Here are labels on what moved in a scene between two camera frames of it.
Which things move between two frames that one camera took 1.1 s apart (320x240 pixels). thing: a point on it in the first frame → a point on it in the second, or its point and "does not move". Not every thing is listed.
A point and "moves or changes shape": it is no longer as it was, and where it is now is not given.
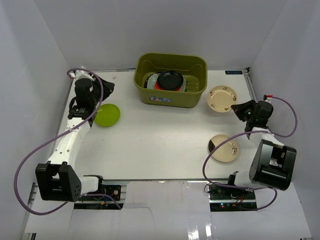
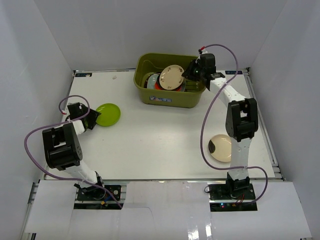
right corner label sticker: (233, 72) does not move
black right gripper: (239, 109) → (188, 73)
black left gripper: (102, 86) → (90, 119)
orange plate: (157, 87) does not move
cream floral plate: (221, 98) moves or changes shape
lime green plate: (107, 115) does not move
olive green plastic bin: (194, 68) does not move
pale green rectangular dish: (152, 79) does not move
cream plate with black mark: (226, 152) does not move
